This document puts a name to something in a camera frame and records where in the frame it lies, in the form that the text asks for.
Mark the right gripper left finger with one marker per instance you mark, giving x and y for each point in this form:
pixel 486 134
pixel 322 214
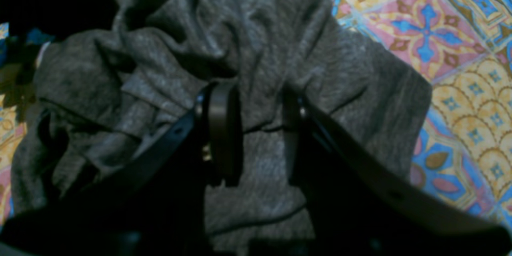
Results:
pixel 154 205

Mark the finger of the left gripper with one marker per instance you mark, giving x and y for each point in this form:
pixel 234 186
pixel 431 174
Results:
pixel 60 18

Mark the grey t-shirt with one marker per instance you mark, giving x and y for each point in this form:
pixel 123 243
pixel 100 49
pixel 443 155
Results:
pixel 104 93

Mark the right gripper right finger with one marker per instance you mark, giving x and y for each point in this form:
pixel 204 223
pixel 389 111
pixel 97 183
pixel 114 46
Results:
pixel 359 208

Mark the patterned tablecloth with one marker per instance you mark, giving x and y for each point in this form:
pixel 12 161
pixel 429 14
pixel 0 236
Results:
pixel 471 81

